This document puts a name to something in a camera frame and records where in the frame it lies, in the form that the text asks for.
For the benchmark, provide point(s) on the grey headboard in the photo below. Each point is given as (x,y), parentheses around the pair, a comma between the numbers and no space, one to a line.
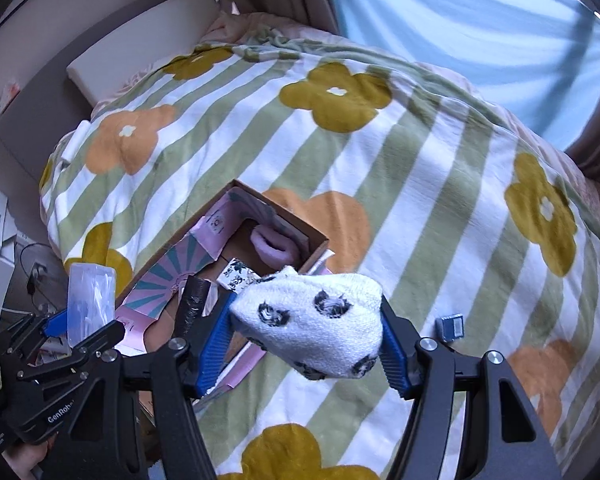
(45,90)

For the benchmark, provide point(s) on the person's left hand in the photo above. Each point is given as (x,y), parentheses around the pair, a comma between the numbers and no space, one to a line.
(25,462)

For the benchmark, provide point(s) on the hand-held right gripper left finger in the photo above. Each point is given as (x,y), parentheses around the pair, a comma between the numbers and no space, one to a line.
(212,355)

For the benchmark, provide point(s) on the striped flower blanket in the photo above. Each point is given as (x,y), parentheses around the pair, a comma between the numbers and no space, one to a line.
(430,200)

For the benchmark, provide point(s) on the light blue curtain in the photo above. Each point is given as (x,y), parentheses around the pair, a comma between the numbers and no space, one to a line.
(455,25)

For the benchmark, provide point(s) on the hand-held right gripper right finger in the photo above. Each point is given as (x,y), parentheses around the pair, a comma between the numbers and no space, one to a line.
(396,360)

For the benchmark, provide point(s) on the small blue box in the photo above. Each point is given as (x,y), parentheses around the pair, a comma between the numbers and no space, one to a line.
(451,327)

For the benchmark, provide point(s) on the floral tissue pack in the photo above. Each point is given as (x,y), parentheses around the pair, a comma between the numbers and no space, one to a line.
(237,276)

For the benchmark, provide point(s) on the clear plastic case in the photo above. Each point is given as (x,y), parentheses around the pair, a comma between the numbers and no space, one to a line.
(91,295)

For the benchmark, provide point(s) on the white sock with black spots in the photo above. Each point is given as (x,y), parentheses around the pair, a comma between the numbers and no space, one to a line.
(310,320)

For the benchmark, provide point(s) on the white headboard cushion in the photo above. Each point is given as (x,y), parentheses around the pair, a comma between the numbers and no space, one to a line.
(145,45)

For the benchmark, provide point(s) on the cardboard box with pink lining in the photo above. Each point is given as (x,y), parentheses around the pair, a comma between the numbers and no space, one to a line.
(180,265)

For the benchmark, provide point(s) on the black bag roll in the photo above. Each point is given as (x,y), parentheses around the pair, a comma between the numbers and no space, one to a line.
(192,305)

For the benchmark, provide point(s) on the pink fluffy cloth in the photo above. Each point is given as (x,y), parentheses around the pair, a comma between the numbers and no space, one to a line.
(275,247)

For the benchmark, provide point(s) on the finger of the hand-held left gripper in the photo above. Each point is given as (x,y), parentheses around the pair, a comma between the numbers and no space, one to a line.
(55,322)
(92,340)

